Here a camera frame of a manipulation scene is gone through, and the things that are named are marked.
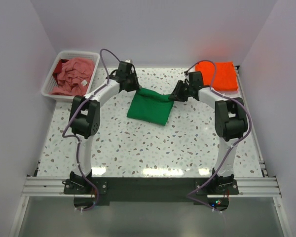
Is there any green t shirt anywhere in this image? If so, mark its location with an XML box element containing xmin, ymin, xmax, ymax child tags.
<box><xmin>127</xmin><ymin>88</ymin><xmax>174</xmax><ymax>126</ymax></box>

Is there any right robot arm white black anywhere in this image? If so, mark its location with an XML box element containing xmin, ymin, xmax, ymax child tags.
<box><xmin>169</xmin><ymin>71</ymin><xmax>252</xmax><ymax>196</ymax></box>

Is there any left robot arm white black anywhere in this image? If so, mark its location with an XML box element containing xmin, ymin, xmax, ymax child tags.
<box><xmin>66</xmin><ymin>60</ymin><xmax>140</xmax><ymax>192</ymax></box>

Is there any pink folded shirt under stack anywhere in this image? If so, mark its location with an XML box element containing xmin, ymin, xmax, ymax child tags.
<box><xmin>221</xmin><ymin>89</ymin><xmax>239</xmax><ymax>95</ymax></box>

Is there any orange folded t shirt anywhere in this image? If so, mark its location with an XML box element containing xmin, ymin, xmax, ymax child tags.
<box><xmin>195</xmin><ymin>62</ymin><xmax>238</xmax><ymax>92</ymax></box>

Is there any pink t shirt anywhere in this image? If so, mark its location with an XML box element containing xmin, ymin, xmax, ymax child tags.
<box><xmin>51</xmin><ymin>57</ymin><xmax>94</xmax><ymax>96</ymax></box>

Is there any white plastic basket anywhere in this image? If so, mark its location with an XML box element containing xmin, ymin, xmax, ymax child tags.
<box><xmin>41</xmin><ymin>50</ymin><xmax>100</xmax><ymax>102</ymax></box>

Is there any dark red t shirt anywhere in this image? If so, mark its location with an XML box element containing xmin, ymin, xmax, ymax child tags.
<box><xmin>52</xmin><ymin>59</ymin><xmax>68</xmax><ymax>85</ymax></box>

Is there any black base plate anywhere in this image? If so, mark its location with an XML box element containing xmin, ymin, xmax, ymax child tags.
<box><xmin>62</xmin><ymin>177</ymin><xmax>239</xmax><ymax>210</ymax></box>

